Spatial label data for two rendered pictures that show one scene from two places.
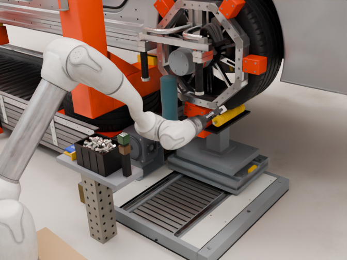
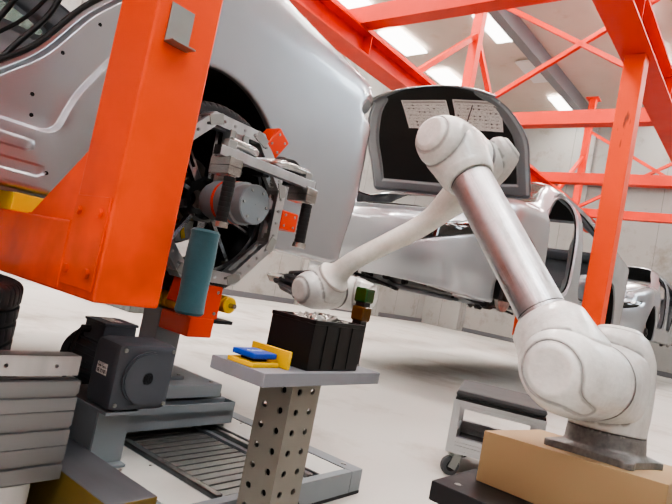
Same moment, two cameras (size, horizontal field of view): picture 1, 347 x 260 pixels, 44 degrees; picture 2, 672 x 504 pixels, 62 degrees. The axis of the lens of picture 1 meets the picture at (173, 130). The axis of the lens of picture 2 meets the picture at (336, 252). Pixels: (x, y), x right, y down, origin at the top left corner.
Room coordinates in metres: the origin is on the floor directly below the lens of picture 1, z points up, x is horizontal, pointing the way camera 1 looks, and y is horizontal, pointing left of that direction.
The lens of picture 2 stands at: (1.81, 1.74, 0.66)
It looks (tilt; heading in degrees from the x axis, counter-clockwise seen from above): 3 degrees up; 268
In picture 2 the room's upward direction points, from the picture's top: 11 degrees clockwise
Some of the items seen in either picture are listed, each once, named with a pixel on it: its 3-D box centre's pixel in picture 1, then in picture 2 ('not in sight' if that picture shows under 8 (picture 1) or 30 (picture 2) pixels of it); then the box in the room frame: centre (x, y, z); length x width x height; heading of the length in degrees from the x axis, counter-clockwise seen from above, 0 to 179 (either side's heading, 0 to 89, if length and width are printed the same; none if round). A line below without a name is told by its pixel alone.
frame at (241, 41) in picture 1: (200, 54); (219, 201); (2.16, -0.15, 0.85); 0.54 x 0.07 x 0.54; 49
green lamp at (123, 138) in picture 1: (123, 138); (364, 295); (1.66, 0.21, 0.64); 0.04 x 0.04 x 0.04; 49
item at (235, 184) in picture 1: (217, 162); (145, 400); (2.29, -0.26, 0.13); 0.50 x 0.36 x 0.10; 49
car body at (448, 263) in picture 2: not in sight; (498, 239); (-0.16, -4.46, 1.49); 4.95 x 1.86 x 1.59; 49
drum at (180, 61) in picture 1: (191, 58); (233, 202); (2.10, -0.10, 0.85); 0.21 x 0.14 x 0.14; 139
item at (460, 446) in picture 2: not in sight; (493, 433); (0.93, -0.63, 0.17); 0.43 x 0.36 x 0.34; 70
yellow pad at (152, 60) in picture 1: (153, 57); (28, 205); (2.63, 0.11, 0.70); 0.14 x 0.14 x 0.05; 49
